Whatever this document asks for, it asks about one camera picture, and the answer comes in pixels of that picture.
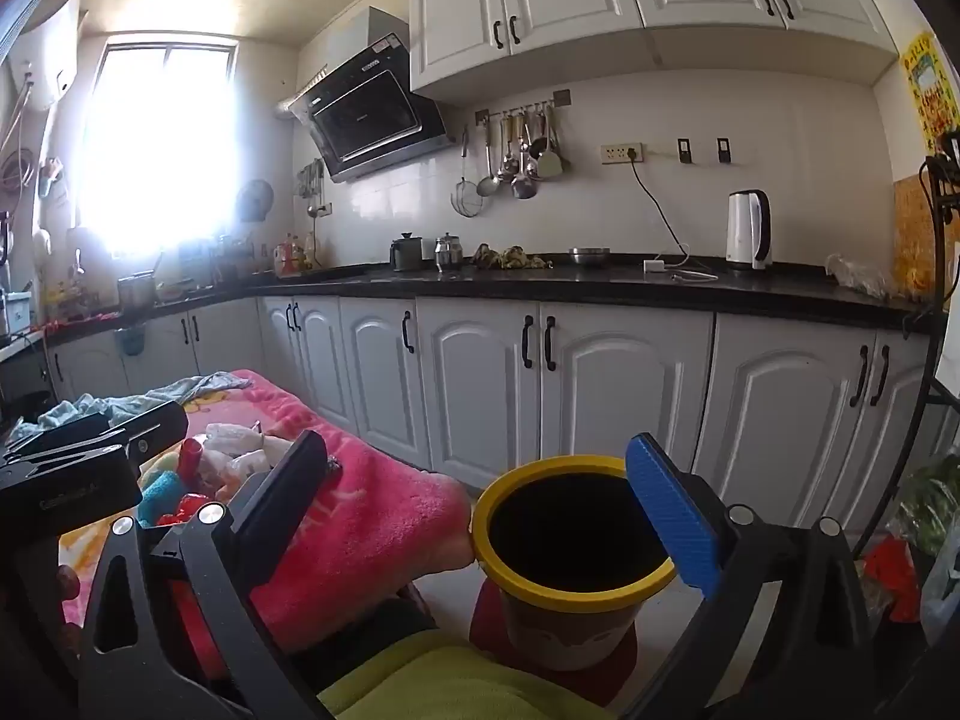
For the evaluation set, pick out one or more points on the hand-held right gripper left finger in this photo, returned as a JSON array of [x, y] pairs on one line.
[[281, 491]]

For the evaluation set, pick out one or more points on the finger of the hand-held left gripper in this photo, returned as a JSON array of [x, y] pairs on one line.
[[67, 431], [154, 426]]

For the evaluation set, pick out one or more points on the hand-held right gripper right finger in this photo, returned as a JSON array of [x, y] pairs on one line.
[[671, 517]]

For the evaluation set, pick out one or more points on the dark green black wrapper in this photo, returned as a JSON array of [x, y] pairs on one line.
[[334, 466]]

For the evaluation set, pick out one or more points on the yellow-rimmed waste bin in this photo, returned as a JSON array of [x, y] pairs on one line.
[[570, 634]]

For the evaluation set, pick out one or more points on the person's left hand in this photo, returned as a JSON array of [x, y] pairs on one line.
[[68, 583]]

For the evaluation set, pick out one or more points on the light blue cloth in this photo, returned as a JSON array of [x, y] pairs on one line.
[[202, 386]]

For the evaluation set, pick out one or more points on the blue hanging basket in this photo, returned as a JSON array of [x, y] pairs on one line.
[[131, 343]]

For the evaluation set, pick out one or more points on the pink printed blanket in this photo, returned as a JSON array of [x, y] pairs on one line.
[[375, 510]]

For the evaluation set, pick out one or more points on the steel cooking pot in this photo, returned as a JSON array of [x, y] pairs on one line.
[[136, 292]]

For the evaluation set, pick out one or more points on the white base cabinet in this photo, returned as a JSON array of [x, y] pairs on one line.
[[622, 390]]

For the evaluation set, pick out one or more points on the group of condiment bottles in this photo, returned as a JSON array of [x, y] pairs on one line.
[[292, 259]]

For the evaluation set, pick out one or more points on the red plastic bag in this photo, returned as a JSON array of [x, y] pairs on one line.
[[892, 577]]

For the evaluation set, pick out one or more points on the black countertop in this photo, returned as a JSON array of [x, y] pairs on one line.
[[600, 289]]

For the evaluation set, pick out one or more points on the white charger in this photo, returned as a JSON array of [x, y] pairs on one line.
[[655, 266]]

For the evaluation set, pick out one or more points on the person's yellow-green clothing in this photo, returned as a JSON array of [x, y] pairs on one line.
[[450, 682]]

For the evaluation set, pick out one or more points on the green vegetables in bag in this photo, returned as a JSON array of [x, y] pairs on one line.
[[934, 502]]

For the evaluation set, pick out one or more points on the dark green pot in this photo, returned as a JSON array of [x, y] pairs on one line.
[[406, 255]]

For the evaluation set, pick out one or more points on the steel bowl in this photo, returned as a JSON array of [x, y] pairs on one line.
[[589, 256]]

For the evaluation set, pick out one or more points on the window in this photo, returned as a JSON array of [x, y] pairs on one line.
[[157, 142]]

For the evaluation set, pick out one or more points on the white electric kettle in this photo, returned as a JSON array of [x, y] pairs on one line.
[[742, 236]]

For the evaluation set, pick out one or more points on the steel teapot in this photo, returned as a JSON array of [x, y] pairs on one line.
[[448, 253]]

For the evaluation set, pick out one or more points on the clear plastic bag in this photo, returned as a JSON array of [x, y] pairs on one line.
[[855, 276]]

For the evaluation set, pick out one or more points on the pile of ginger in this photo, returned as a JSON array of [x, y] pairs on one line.
[[514, 257]]

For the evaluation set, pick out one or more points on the large steel ladle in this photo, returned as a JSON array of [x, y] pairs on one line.
[[523, 186]]

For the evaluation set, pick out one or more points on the black range hood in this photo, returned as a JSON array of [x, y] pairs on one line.
[[367, 120]]

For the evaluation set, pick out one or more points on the green spatula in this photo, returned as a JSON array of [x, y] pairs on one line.
[[551, 163]]

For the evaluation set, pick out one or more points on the black metal stand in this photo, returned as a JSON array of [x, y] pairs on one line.
[[937, 255]]

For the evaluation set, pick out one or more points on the dark hanging spoon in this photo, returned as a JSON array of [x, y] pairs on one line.
[[534, 157]]

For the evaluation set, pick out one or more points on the white water heater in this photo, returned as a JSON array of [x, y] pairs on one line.
[[52, 37]]

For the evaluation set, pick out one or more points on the round dark wall fan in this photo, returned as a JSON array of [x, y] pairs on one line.
[[256, 201]]

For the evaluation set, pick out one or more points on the wall rack with utensils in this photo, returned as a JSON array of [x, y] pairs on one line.
[[309, 187]]

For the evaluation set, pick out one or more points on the wall power outlet strip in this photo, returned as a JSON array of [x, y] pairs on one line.
[[621, 153]]

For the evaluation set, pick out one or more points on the wooden wall panel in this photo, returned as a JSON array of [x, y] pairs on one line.
[[915, 240]]

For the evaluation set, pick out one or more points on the wall utensil rail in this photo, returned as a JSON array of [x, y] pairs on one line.
[[517, 109]]

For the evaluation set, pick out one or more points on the yellow wall poster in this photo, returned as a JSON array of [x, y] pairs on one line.
[[928, 90]]

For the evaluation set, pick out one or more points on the white wall cabinet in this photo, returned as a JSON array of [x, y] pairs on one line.
[[600, 0]]

